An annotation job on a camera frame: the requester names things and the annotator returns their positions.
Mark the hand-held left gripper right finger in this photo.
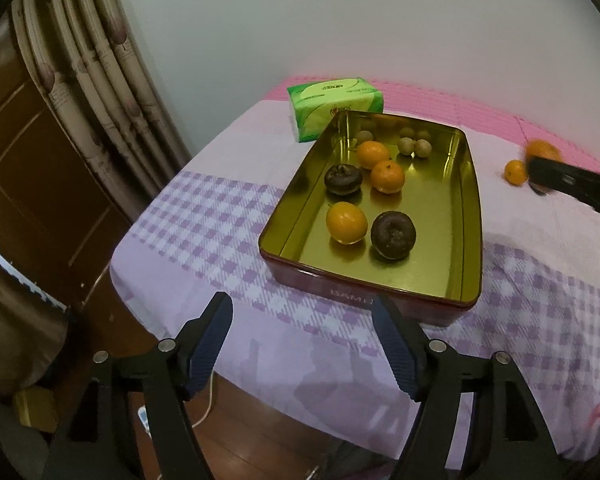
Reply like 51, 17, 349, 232
371, 296, 563, 480

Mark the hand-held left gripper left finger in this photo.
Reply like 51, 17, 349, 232
42, 291, 234, 480

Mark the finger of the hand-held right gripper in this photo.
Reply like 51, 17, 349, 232
527, 156, 600, 221

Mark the large orange mandarin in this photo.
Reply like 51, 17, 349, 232
524, 139, 563, 163

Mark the red tin box gold inside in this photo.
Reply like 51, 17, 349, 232
258, 109, 482, 326

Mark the large dark brown fruit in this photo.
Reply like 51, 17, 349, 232
370, 211, 417, 261

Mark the yellow-orange oval fruit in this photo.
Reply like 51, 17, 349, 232
326, 201, 369, 246

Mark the small orange mandarin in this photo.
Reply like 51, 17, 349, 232
503, 159, 529, 186
356, 140, 391, 170
370, 160, 406, 194

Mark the small dark brown fruit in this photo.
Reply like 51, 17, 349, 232
324, 164, 364, 197

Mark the pink and purple checkered tablecloth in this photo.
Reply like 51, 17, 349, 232
110, 76, 600, 463

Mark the yellow cardboard box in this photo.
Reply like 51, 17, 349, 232
12, 385, 58, 433

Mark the brown cloth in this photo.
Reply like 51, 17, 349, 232
0, 250, 76, 396

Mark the brown wooden door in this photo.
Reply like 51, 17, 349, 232
0, 10, 146, 306

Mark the green tissue pack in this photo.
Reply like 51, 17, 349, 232
287, 77, 384, 144

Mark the beige patterned curtain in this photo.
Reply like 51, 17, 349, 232
10, 0, 191, 226

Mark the white cable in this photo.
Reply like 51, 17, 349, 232
192, 375, 216, 428

